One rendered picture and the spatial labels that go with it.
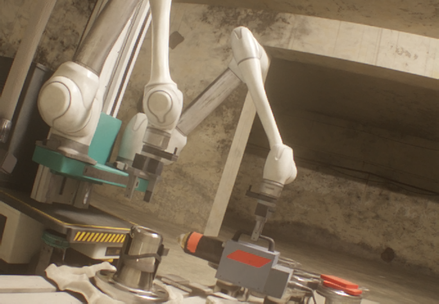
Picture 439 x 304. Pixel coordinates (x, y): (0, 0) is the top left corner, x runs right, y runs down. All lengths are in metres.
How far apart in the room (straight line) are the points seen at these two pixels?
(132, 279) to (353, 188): 9.20
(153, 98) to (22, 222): 0.68
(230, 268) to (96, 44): 0.99
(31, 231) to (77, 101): 0.57
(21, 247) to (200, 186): 4.10
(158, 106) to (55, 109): 0.31
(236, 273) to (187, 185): 3.93
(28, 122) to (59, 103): 0.53
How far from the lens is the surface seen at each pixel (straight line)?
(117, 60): 2.06
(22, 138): 1.87
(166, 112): 1.36
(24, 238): 1.71
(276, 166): 1.81
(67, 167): 1.57
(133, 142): 1.98
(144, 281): 1.49
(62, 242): 1.61
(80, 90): 1.40
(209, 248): 1.86
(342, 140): 10.69
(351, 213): 10.40
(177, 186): 5.75
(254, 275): 1.81
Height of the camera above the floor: 0.59
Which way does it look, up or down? 6 degrees up
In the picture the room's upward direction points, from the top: 17 degrees clockwise
